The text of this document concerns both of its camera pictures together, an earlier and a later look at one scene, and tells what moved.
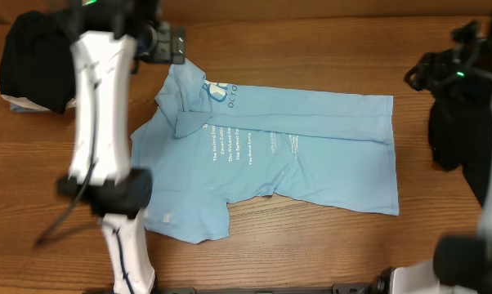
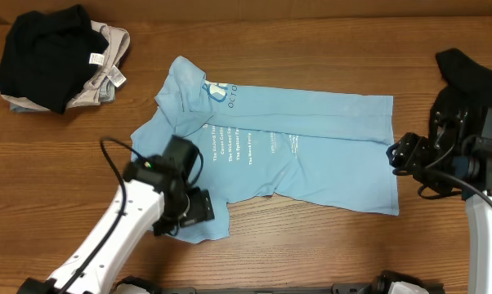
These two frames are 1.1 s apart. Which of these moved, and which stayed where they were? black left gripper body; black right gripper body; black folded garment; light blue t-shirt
Moved: black right gripper body; black left gripper body
Stayed: black folded garment; light blue t-shirt
